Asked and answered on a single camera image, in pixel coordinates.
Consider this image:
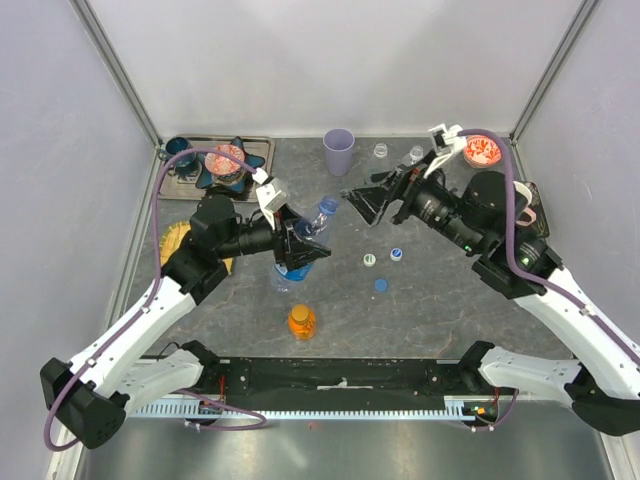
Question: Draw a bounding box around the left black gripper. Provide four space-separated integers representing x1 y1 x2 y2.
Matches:
217 203 331 271

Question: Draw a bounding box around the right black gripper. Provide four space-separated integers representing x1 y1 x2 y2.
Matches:
339 147 481 252

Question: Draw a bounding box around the blue label water bottle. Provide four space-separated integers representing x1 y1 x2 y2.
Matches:
271 195 339 293

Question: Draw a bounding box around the green label water bottle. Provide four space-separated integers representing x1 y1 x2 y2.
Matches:
373 143 388 158

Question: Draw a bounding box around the clear plastic bottle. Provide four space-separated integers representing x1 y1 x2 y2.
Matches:
402 145 425 167

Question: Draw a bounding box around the blue white bottle cap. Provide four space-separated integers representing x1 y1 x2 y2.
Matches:
390 248 403 261

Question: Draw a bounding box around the white green bottle cap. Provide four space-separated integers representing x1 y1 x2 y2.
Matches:
363 253 376 267

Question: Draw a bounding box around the orange juice bottle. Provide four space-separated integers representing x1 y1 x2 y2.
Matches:
288 304 316 341

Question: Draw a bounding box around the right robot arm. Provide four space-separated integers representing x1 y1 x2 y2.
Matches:
341 167 639 436

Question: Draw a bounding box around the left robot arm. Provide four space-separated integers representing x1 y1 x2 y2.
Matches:
40 195 331 452

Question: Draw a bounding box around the purple plastic cup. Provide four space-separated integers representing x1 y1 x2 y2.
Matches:
323 128 355 177

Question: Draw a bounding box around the blue star-shaped dish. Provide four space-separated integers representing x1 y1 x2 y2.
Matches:
196 136 265 196

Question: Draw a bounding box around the red patterned bowl left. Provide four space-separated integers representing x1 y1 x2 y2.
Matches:
205 144 245 177

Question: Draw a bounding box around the red patterned bowl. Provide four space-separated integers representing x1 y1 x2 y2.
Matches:
205 144 245 177
463 135 502 169

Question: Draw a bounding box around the red patterned bowl right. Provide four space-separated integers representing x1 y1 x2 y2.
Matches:
463 135 502 169

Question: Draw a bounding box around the yellow bamboo mat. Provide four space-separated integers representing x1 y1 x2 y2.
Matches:
158 221 236 275

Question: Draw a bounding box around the metal tray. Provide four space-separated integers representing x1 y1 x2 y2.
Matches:
155 135 277 202

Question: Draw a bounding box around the dark blue mug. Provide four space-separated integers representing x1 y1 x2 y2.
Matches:
159 136 197 169

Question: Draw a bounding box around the pink white mug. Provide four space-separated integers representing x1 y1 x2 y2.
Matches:
513 181 537 227

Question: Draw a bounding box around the dark floral square plate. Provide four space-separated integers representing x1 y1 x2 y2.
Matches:
522 182 550 238

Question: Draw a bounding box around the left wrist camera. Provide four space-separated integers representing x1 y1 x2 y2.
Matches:
252 168 289 230

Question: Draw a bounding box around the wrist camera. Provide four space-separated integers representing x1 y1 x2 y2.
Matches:
423 124 467 179
252 168 289 230

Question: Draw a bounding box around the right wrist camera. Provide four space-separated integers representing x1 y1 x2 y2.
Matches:
423 124 467 179

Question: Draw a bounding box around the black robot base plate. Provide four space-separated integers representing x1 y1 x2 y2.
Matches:
164 341 519 414

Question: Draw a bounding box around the slotted cable duct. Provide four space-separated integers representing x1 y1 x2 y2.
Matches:
132 396 498 422

